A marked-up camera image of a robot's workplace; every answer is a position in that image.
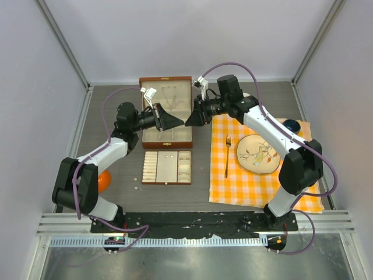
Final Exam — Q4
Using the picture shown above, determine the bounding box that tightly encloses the white slotted cable duct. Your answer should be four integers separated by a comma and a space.
50, 236, 268, 248

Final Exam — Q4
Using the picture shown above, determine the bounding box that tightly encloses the decorated ceramic plate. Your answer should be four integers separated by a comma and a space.
236, 135, 281, 174

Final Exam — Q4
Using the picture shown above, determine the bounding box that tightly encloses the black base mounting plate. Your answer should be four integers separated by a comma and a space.
90, 210, 298, 239

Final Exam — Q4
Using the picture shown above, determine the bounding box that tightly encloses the gold fork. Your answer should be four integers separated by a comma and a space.
224, 135, 231, 179

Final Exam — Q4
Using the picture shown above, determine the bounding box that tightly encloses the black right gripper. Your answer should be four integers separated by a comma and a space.
185, 94, 229, 127

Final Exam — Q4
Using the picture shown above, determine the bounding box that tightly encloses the brown jewelry box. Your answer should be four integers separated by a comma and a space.
139, 76, 193, 149

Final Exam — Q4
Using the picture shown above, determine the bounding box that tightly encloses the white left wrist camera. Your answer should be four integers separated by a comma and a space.
140, 87, 157, 109

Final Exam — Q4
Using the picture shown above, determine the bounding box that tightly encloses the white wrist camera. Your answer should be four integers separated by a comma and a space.
192, 76, 209, 100
140, 87, 157, 109

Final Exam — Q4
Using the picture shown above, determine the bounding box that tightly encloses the yellow checkered cloth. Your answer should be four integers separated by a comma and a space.
208, 112, 325, 214

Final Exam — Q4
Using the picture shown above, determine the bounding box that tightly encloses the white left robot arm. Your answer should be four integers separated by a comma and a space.
52, 102, 184, 233

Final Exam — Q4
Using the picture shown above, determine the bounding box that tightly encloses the orange upturned bowl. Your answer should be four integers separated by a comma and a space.
98, 170, 111, 193

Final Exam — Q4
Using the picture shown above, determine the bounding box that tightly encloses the dark blue mug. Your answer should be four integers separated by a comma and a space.
283, 119, 301, 135

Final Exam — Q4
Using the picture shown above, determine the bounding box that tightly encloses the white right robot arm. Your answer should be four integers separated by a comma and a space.
185, 75, 323, 230

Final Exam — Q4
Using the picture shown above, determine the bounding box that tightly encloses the brown jewelry tray insert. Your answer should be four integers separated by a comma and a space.
142, 150, 192, 186

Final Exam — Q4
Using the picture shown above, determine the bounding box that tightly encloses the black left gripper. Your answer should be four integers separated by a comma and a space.
131, 104, 184, 133

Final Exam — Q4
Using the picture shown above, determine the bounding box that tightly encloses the silver chain necklace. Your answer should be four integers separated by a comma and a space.
162, 86, 178, 112

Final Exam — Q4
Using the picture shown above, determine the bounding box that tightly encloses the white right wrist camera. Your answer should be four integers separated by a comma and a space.
192, 76, 209, 100

